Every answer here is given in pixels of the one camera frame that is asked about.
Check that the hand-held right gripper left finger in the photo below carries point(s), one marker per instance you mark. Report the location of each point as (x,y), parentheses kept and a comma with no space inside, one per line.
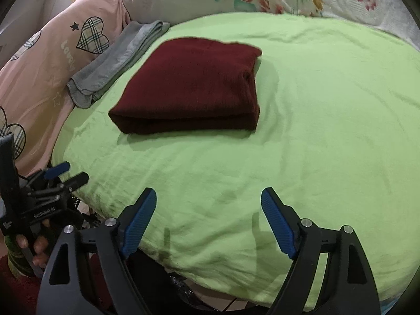
(137,226)

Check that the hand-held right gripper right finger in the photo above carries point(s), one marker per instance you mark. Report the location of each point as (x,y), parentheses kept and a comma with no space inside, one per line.
(279,224)

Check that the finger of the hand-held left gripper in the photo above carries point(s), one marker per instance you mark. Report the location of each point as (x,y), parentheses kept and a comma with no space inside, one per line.
(77,180)
(59,169)

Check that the maroon knit sweater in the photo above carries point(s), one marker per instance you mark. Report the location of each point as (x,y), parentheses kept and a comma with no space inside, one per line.
(197,82)

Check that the person's left hand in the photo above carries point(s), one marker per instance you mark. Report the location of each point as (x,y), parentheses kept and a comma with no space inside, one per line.
(41,247)

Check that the dark red fuzzy rug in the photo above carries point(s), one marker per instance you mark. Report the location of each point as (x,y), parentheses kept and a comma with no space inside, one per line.
(19,292)

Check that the pink heart print pillow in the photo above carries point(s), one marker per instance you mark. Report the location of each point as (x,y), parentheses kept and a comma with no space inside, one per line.
(42,72)

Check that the light green bed sheet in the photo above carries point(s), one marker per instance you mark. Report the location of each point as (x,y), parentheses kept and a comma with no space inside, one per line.
(311,121)

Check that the grey folded cloth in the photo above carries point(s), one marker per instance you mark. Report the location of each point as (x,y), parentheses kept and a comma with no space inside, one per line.
(108,62)

